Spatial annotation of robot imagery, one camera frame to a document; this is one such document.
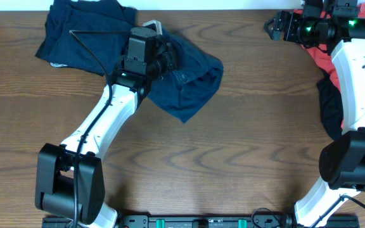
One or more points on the black garment under red shirt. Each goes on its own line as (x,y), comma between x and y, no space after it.
(329,107)

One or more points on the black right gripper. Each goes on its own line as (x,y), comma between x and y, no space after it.
(296,20)

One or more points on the folded navy garment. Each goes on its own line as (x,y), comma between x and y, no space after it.
(88,35)

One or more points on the folded black garment with print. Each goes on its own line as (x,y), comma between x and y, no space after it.
(43,53)

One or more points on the red printed t-shirt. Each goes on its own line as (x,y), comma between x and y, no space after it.
(325,57)

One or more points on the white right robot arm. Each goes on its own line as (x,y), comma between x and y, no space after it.
(342,162)

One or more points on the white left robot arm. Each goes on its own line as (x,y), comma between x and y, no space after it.
(69,181)

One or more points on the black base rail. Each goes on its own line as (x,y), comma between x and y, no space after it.
(259,219)

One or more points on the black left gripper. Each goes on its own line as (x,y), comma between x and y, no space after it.
(170,52)

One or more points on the blue denim shorts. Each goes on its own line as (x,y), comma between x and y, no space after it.
(183,92)

